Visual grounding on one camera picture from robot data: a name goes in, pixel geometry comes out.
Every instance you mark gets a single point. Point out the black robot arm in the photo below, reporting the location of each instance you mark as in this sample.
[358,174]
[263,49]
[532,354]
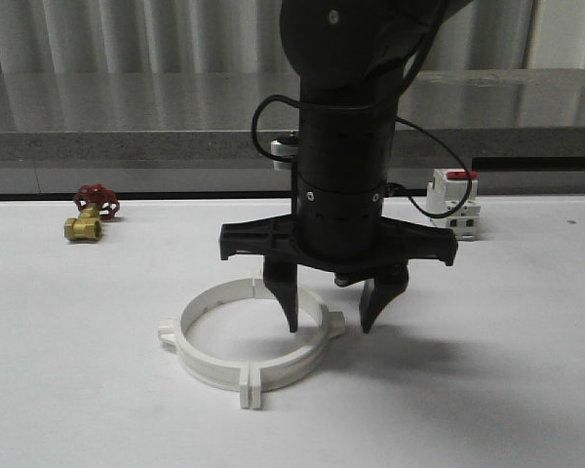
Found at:
[354,60]

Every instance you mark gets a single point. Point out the white circuit breaker red switch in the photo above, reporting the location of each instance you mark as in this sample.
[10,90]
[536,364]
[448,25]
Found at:
[444,192]

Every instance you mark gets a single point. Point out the brass valve red handwheel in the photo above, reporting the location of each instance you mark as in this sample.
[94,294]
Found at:
[95,204]

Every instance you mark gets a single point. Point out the grey stone countertop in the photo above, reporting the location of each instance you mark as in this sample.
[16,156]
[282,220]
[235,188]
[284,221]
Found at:
[206,116]

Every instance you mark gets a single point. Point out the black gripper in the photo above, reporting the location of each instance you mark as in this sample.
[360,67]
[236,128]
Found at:
[336,223]

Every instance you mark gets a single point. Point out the white half pipe clamp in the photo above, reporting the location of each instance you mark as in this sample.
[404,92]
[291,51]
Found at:
[264,376]
[177,333]

